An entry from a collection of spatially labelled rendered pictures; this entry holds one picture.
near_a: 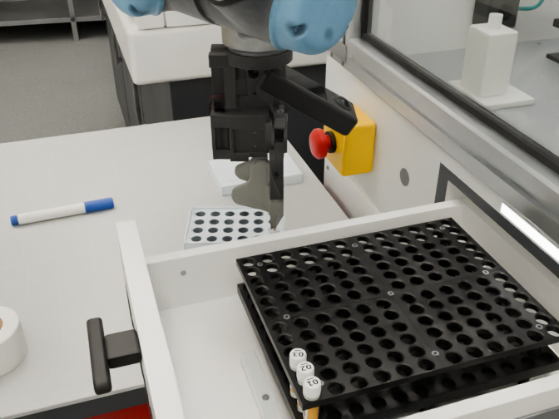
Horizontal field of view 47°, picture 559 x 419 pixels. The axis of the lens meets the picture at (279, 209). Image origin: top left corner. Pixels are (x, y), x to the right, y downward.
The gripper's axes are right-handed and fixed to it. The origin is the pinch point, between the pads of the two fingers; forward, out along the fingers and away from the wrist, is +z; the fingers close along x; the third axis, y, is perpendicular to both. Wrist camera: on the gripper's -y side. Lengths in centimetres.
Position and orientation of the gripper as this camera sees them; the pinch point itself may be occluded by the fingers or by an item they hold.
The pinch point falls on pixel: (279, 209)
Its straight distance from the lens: 77.0
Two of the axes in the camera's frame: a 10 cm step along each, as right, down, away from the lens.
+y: -10.0, 0.0, 0.1
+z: 0.0, 8.5, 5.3
